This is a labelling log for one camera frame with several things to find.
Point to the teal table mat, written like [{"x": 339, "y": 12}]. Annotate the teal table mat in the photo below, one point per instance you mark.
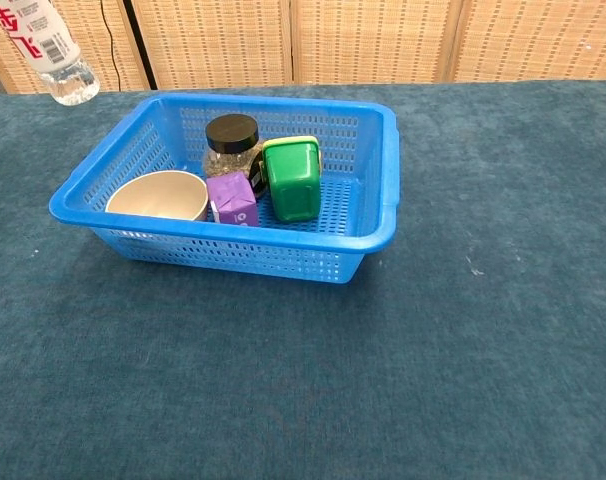
[{"x": 333, "y": 375}]

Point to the beige bowl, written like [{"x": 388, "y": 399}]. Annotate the beige bowl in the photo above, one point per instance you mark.
[{"x": 158, "y": 195}]

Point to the glass jar with black lid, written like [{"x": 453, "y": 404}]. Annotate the glass jar with black lid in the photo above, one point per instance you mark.
[{"x": 232, "y": 132}]

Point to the green container with yellow lid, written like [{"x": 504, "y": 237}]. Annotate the green container with yellow lid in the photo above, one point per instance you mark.
[{"x": 293, "y": 180}]

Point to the blue plastic perforated basket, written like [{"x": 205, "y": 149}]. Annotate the blue plastic perforated basket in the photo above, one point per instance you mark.
[{"x": 373, "y": 200}]

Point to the bamboo folding screen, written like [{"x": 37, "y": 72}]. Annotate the bamboo folding screen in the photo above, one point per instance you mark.
[{"x": 373, "y": 40}]

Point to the clear plastic water bottle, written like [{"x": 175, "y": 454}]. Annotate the clear plastic water bottle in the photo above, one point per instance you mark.
[{"x": 48, "y": 45}]

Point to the purple carton box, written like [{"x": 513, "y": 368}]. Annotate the purple carton box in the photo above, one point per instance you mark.
[{"x": 233, "y": 197}]

